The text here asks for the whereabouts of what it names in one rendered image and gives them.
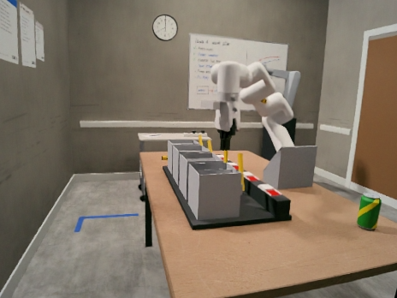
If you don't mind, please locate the green and yellow drink can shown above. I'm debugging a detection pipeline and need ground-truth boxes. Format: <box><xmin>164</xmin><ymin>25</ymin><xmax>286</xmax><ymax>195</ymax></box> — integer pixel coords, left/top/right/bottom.
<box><xmin>357</xmin><ymin>193</ymin><xmax>382</xmax><ymax>230</ymax></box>

